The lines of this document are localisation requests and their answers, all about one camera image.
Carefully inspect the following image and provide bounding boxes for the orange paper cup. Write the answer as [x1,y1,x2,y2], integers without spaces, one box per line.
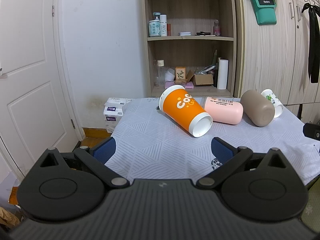
[159,85,213,138]

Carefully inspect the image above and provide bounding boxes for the white floral cup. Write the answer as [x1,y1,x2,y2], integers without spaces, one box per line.
[261,89,284,118]

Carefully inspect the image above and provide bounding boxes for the pink cup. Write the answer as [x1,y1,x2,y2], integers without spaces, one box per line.
[204,97,244,125]

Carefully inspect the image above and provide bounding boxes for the taupe brown cup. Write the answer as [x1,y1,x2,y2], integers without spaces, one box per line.
[240,90,275,127]

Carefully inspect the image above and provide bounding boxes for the tissue pack stack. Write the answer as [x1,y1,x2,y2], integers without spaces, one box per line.
[104,98,133,134]

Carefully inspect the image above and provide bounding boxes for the white patterned tablecloth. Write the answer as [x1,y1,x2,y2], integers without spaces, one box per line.
[106,98,319,184]

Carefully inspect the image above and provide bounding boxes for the white door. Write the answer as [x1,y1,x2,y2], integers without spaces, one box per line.
[1,0,83,178]

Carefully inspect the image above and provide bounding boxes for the wooden wardrobe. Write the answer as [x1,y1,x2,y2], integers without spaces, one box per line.
[233,0,320,106]

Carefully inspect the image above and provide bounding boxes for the pink flat packs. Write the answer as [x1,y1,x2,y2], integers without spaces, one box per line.
[164,80,195,90]

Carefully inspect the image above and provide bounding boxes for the small cardboard box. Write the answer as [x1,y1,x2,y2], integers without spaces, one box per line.
[186,70,214,86]

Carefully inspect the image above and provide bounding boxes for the white paper roll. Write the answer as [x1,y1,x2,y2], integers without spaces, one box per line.
[217,59,228,90]

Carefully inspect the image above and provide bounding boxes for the clear bottle beige cap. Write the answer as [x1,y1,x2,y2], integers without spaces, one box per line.
[153,60,164,87]

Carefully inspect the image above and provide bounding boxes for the wooden picture box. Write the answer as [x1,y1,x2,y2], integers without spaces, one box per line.
[175,67,187,85]

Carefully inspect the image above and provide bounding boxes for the black ribbon bow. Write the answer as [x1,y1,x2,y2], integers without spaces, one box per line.
[302,3,320,83]

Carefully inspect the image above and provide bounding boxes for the pink small bottle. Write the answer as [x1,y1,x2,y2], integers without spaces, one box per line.
[213,19,221,36]

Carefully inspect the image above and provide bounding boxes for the wooden shelf unit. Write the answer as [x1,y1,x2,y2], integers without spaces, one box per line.
[142,0,237,97]

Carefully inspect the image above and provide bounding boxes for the teal lotion bottle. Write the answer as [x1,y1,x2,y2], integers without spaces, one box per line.
[149,12,161,37]

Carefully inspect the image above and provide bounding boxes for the white tube bottle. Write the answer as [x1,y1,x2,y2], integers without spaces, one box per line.
[160,14,167,36]

